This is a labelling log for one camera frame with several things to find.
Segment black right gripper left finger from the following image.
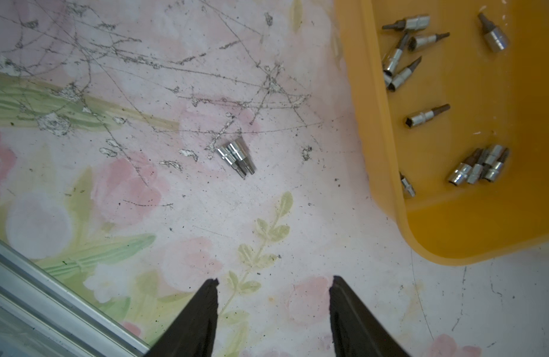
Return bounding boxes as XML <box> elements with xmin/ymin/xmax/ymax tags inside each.
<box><xmin>145</xmin><ymin>279</ymin><xmax>219</xmax><ymax>357</ymax></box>

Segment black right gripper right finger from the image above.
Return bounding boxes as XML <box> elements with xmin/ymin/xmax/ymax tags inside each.
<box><xmin>329</xmin><ymin>275</ymin><xmax>409</xmax><ymax>357</ymax></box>

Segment single metal bit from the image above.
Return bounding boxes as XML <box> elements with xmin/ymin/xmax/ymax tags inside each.
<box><xmin>399</xmin><ymin>173</ymin><xmax>416</xmax><ymax>198</ymax></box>

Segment fourteenth metal bit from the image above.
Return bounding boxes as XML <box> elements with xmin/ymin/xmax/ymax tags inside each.
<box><xmin>482</xmin><ymin>148</ymin><xmax>509</xmax><ymax>182</ymax></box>

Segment twelfth metal bit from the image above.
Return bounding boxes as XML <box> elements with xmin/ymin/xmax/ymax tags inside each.
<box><xmin>405</xmin><ymin>104</ymin><xmax>451</xmax><ymax>128</ymax></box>

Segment thirteenth metal bit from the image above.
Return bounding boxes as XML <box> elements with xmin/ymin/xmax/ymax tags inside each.
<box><xmin>467</xmin><ymin>144</ymin><xmax>505</xmax><ymax>184</ymax></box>

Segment eleventh metal bit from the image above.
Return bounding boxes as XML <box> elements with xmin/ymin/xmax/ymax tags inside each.
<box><xmin>478</xmin><ymin>13</ymin><xmax>509</xmax><ymax>53</ymax></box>

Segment yellow plastic storage box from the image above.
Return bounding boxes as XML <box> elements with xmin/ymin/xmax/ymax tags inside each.
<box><xmin>335</xmin><ymin>1</ymin><xmax>549</xmax><ymax>266</ymax></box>

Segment pile of metal bits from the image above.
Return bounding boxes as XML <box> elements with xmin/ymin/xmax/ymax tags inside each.
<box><xmin>217</xmin><ymin>137</ymin><xmax>256</xmax><ymax>179</ymax></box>

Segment aluminium mounting rail frame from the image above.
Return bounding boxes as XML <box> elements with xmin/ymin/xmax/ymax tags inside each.
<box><xmin>0</xmin><ymin>240</ymin><xmax>150</xmax><ymax>356</ymax></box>

